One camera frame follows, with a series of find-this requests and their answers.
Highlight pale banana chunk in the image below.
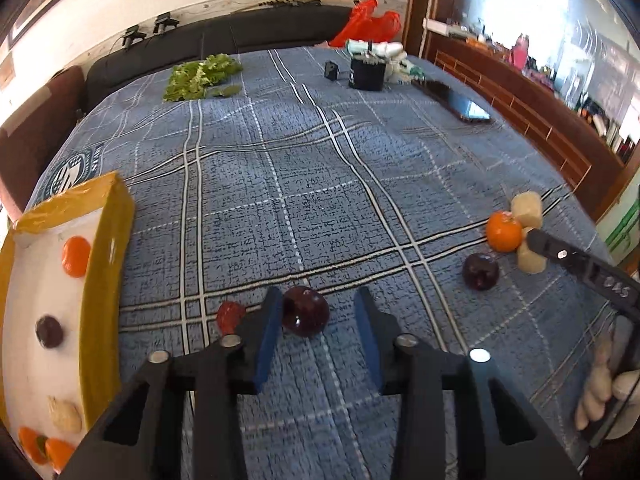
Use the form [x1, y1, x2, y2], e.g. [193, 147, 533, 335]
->
[511, 191, 544, 229]
[516, 226, 547, 274]

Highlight orange tangerine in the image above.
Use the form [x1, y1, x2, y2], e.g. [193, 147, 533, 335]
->
[486, 210, 523, 252]

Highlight small red fruit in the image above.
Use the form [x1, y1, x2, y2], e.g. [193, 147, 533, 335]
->
[216, 300, 246, 336]

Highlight dark red plum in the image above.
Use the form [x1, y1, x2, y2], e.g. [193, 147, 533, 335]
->
[282, 286, 330, 338]

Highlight gloved right hand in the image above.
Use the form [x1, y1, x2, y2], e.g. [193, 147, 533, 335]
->
[574, 315, 639, 440]

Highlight banana chunk in tray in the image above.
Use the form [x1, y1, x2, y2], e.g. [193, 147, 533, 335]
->
[47, 396, 82, 434]

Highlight tangerine with leaf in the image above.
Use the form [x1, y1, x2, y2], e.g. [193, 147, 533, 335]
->
[44, 438, 76, 474]

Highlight tangerine in tray near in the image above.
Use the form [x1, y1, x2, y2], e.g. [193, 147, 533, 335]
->
[17, 426, 49, 465]

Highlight tangerine in tray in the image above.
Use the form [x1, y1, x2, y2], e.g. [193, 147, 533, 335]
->
[61, 236, 91, 278]
[17, 426, 49, 465]

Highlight dark plum in tray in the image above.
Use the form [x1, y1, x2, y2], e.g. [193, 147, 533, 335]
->
[35, 315, 64, 349]

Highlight wooden sideboard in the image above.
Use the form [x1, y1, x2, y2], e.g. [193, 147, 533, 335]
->
[425, 32, 624, 221]

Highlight tangerine in tray far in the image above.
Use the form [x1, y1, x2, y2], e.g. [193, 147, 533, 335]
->
[61, 236, 91, 278]

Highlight black smartphone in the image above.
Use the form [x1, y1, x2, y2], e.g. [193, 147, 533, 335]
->
[412, 79, 492, 124]

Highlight pink bottle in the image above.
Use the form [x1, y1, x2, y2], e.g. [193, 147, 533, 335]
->
[509, 34, 529, 70]

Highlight white plastic bag pile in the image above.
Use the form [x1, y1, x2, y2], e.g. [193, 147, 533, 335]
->
[345, 40, 426, 84]

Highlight blue plaid tablecloth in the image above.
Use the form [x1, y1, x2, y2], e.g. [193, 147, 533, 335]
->
[32, 48, 613, 479]

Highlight brown armchair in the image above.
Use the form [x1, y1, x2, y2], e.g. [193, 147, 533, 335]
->
[0, 66, 86, 221]

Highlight black cup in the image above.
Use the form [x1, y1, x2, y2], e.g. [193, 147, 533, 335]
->
[348, 55, 386, 92]

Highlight small black device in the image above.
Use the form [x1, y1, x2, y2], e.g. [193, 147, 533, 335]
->
[323, 61, 340, 81]

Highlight green lettuce leaves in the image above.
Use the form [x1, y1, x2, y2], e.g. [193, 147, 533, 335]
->
[163, 53, 243, 102]

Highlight red plastic bag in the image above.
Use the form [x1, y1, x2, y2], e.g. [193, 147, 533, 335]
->
[328, 0, 401, 48]

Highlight black sofa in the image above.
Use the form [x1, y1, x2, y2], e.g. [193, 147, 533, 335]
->
[84, 2, 350, 113]

